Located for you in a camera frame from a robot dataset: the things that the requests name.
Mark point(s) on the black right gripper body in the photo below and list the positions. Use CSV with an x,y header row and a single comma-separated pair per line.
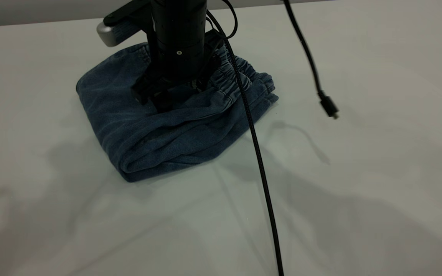
x,y
175,85

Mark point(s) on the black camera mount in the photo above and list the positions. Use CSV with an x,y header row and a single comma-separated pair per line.
x,y
129,11

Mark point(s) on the blue denim shorts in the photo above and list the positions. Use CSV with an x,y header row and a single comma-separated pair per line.
x,y
167,142

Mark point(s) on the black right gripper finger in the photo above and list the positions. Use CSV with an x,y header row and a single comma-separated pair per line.
x,y
163,102

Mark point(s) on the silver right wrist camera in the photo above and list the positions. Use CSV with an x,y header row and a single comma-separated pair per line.
x,y
117,34

